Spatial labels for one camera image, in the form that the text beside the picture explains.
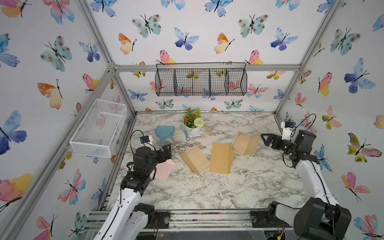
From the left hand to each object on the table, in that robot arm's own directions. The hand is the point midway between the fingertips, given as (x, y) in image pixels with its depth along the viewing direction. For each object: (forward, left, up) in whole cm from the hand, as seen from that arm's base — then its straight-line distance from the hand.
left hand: (165, 146), depth 78 cm
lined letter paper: (+3, -15, -21) cm, 26 cm away
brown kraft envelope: (+4, -32, -20) cm, 38 cm away
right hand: (+5, -56, +1) cm, 56 cm away
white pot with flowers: (+21, -14, -5) cm, 26 cm away
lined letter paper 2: (+13, -49, -20) cm, 54 cm away
